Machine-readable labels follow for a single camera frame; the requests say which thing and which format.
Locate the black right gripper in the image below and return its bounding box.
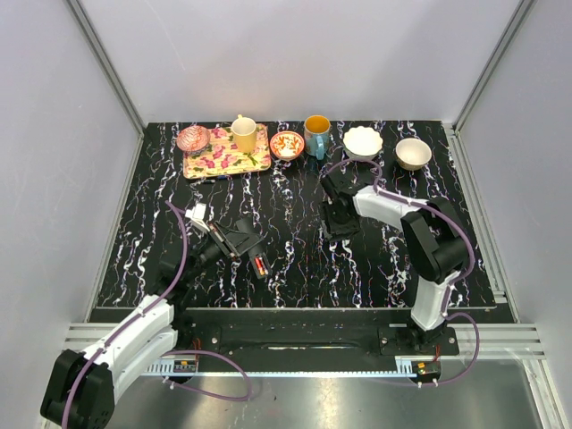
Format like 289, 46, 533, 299
317, 199, 362, 240

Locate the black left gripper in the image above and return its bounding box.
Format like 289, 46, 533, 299
183, 221, 264, 282

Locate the black remote control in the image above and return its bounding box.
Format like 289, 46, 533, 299
250, 254, 272, 280

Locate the red orange battery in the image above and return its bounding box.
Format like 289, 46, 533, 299
255, 257, 265, 276

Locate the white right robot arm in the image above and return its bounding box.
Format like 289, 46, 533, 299
320, 174, 475, 354

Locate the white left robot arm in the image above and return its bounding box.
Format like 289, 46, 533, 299
40, 218, 266, 428

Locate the white scalloped bowl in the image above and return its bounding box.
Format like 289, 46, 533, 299
342, 126, 383, 161

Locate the floral rectangular tray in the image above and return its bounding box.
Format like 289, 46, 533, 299
182, 123, 272, 180

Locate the orange floral small bowl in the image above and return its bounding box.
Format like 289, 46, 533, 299
269, 130, 305, 161

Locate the blue mug orange inside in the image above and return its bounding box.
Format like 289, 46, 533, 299
304, 115, 331, 160

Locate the beige round bowl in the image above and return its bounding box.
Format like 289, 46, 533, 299
395, 138, 433, 172

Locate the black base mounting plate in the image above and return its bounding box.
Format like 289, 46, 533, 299
173, 308, 459, 358

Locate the yellow mug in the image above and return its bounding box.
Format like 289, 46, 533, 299
231, 114, 257, 154

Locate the pink patterned bowl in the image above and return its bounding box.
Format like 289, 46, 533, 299
176, 125, 211, 155

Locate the left connector box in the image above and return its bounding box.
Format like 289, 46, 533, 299
172, 355, 198, 374

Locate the connector box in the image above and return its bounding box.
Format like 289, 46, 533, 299
172, 355, 198, 374
412, 360, 442, 380

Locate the right connector box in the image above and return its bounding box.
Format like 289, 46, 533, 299
412, 360, 442, 380

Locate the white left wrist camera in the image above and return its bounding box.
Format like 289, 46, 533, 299
184, 203, 210, 233

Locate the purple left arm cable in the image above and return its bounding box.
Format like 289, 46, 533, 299
60, 200, 254, 429

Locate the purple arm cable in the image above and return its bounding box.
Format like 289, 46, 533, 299
60, 200, 254, 429
320, 158, 482, 388

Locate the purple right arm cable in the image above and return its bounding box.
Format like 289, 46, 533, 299
320, 158, 482, 388

